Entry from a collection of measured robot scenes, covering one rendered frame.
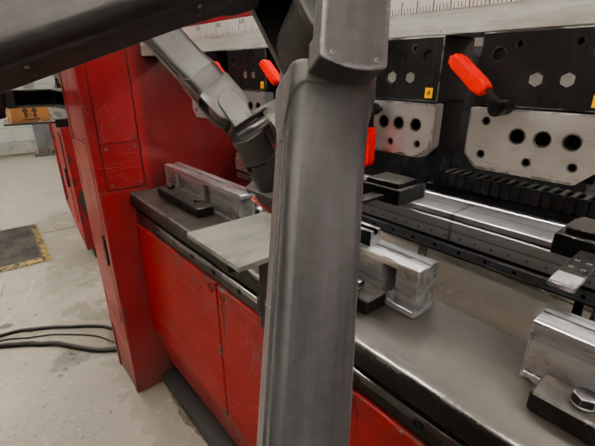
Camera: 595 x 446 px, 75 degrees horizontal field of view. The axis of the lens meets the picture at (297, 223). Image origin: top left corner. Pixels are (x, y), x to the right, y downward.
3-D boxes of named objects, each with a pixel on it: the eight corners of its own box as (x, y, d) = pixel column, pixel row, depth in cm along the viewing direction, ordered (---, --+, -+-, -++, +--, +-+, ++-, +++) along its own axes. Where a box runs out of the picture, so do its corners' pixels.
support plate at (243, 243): (187, 237, 73) (186, 233, 72) (294, 207, 89) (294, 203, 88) (238, 272, 60) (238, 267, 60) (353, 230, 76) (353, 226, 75)
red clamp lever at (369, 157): (355, 166, 62) (359, 103, 59) (372, 162, 65) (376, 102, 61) (364, 168, 61) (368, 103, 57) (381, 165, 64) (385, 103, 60)
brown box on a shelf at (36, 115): (4, 120, 245) (-2, 100, 241) (51, 118, 259) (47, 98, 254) (3, 126, 223) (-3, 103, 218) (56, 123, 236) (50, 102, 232)
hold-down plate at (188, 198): (158, 195, 135) (157, 187, 134) (173, 192, 139) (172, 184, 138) (197, 219, 114) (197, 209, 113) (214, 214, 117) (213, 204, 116)
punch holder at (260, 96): (230, 123, 95) (226, 49, 89) (258, 120, 101) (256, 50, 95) (266, 129, 85) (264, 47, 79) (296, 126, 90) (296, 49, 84)
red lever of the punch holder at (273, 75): (258, 57, 75) (283, 93, 72) (275, 57, 77) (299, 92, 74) (255, 65, 76) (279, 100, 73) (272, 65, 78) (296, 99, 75)
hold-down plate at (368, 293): (266, 258, 90) (266, 246, 89) (284, 251, 93) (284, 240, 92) (366, 316, 69) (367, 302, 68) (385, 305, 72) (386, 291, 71)
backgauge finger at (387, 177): (316, 207, 90) (316, 187, 88) (385, 187, 106) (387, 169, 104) (355, 221, 82) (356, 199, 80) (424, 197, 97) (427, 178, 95)
